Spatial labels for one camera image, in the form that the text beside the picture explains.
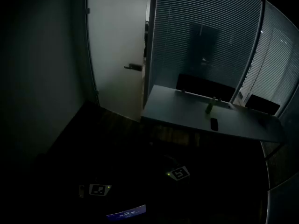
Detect grey desk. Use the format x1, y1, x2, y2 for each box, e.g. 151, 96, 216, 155
141, 84, 286, 144

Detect white venetian blinds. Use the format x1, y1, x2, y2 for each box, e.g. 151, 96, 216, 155
240, 1, 299, 107
149, 0, 263, 95

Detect blue lit screen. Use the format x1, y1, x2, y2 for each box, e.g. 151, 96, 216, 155
106, 204, 147, 220

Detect black door handle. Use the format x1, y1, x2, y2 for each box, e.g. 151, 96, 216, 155
124, 63, 143, 72

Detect green bottle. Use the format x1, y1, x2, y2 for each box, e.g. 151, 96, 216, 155
205, 99, 215, 114

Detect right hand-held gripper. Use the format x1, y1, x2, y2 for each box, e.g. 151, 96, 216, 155
165, 165, 191, 184

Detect frosted glass door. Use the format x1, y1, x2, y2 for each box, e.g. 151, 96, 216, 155
85, 0, 150, 123

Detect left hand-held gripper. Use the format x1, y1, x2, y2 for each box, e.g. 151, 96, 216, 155
78, 183, 112, 198

